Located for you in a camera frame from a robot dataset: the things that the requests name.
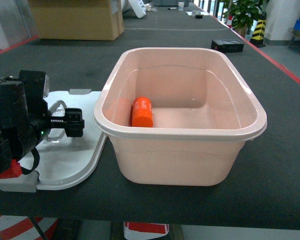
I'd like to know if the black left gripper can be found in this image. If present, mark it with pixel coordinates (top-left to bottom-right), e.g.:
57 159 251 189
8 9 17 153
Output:
0 70 85 178

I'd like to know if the white box lid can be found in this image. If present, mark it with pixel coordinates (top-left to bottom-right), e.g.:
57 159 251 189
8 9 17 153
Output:
0 89 106 193

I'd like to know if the orange cylindrical capacitor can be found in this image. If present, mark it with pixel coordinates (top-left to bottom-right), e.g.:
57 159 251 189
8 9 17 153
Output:
131 96 154 128

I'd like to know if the cardboard box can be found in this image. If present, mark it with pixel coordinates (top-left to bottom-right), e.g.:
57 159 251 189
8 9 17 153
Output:
28 0 124 41

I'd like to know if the pink plastic box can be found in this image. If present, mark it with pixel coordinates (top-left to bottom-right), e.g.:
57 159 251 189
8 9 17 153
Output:
94 47 267 186

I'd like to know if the red white traffic cone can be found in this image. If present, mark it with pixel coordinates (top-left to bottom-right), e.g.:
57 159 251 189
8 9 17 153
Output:
0 215 59 240

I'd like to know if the white paper cup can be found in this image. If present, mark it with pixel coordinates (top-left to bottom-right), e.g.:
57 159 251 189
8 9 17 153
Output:
178 1 185 11

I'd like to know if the black rectangular device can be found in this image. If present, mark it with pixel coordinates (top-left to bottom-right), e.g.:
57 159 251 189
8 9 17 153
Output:
210 39 245 53

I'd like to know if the potted green plant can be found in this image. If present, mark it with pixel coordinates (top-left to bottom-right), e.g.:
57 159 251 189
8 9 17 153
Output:
221 0 265 38

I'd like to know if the yellow black traffic cone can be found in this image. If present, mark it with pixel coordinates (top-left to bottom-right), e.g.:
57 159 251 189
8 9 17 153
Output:
249 11 267 48

